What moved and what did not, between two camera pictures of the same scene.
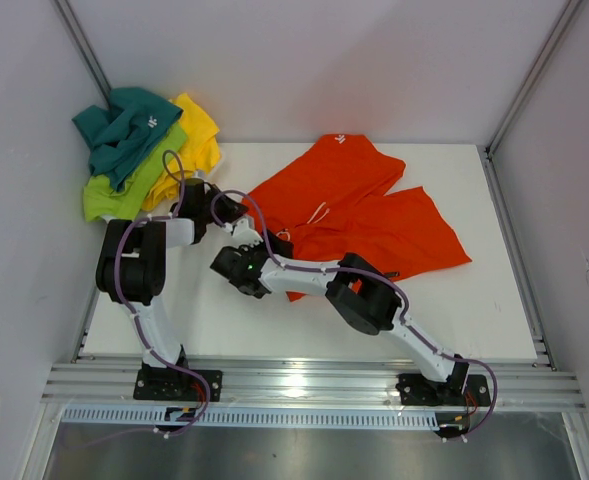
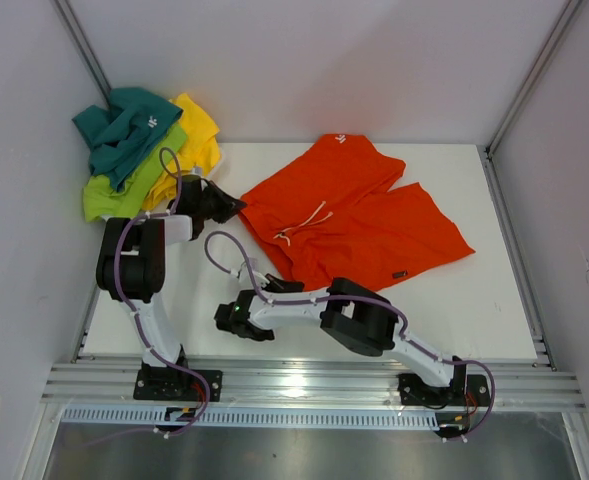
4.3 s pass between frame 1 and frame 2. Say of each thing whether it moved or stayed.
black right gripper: moved
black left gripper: stayed
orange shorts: stayed
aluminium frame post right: stayed
